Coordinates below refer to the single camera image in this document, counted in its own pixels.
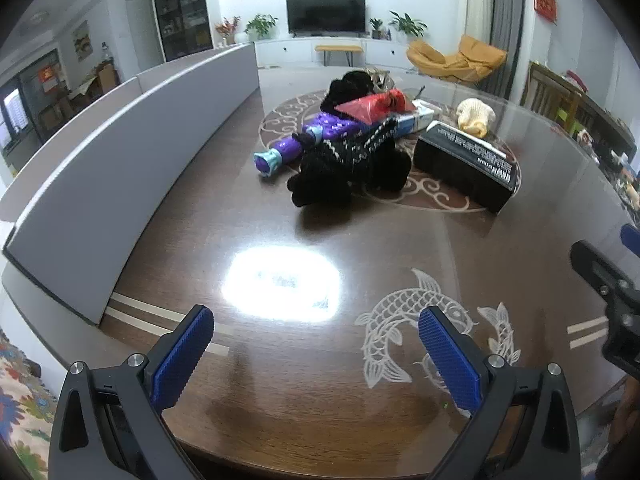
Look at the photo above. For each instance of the beige hair claw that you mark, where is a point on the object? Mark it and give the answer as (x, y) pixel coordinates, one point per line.
(381, 80)

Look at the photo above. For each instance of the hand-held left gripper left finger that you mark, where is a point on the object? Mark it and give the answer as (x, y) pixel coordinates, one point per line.
(175, 365)

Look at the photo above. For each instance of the black fuzzy item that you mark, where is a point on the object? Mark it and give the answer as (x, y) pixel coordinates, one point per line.
(347, 90)

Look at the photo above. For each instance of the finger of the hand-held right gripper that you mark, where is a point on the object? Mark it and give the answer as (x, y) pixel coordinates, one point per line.
(632, 237)
(620, 310)

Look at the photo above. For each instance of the red window poster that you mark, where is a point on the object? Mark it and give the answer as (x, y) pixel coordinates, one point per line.
(47, 79)

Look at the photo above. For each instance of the small potted plant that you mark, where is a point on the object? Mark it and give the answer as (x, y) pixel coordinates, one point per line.
(375, 27)

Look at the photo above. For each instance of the white television cabinet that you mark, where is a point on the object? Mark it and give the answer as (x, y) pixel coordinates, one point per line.
(290, 51)

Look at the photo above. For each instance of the black television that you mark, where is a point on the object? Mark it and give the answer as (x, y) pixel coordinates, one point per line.
(325, 15)

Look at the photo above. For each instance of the red packet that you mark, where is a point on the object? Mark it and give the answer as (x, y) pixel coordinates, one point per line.
(375, 107)

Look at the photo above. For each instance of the broad potted plant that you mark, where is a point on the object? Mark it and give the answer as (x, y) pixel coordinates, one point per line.
(407, 25)

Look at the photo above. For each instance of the black glass display cabinet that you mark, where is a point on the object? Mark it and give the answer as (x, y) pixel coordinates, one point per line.
(182, 10)

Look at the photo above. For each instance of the white curtain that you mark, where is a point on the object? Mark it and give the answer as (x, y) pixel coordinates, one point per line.
(476, 5)

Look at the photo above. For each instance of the framed wall picture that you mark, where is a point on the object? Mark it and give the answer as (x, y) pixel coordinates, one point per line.
(83, 40)

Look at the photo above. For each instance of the cluttered side table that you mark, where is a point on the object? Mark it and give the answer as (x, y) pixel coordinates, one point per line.
(607, 125)

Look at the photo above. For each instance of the red flower bouquet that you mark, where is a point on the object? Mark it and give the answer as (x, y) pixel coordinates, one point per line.
(227, 30)

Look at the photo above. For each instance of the dining table with chairs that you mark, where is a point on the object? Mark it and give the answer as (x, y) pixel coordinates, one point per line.
(90, 85)

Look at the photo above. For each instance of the black knitted glove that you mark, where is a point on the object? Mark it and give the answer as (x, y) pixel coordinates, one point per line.
(345, 170)

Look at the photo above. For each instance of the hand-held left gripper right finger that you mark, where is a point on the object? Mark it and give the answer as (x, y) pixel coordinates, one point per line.
(450, 360)

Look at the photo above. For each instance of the white door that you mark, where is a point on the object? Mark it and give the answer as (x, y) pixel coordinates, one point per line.
(140, 35)

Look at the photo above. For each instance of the wooden bench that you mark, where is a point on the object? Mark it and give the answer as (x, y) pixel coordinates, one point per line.
(339, 49)

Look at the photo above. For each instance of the cream knitted glove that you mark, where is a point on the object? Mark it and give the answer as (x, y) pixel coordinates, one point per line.
(472, 115)

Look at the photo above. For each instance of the purple toy gun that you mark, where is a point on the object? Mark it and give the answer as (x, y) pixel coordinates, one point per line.
(335, 127)

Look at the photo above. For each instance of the wooden chair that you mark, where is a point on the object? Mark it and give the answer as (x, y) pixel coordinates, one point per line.
(547, 92)

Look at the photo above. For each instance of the blue and white box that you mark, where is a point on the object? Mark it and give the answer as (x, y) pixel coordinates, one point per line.
(412, 121)

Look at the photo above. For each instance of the grey curtain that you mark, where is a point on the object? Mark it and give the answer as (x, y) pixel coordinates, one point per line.
(507, 15)

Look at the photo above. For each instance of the floral cushion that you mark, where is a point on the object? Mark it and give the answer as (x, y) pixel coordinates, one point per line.
(25, 410)

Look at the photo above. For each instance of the yellow lounge chair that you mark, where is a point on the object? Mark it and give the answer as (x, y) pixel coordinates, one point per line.
(450, 62)

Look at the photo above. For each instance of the red wall hanging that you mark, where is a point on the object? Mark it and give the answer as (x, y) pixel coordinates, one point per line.
(545, 2)

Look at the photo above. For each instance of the leafy potted plant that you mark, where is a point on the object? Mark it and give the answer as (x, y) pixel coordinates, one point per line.
(261, 25)

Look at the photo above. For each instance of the black box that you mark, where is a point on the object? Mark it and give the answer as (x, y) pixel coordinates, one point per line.
(465, 165)

